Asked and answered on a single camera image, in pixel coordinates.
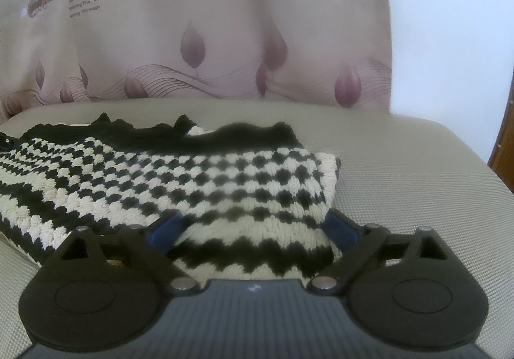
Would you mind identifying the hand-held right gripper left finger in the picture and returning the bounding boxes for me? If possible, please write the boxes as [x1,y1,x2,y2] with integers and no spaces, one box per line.
[51,210,202,297]

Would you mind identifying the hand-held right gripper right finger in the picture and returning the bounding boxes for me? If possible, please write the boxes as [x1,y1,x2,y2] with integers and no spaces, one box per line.
[308,208,459,296]

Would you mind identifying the black and white striped cardigan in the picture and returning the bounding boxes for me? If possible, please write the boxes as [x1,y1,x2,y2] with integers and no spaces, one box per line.
[0,112,343,278]

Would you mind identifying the brown wooden door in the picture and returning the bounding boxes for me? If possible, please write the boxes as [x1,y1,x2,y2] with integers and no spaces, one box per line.
[483,72,514,196]

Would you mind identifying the pink leaf print curtain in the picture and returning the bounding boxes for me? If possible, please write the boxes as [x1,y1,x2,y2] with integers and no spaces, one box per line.
[0,0,393,124]

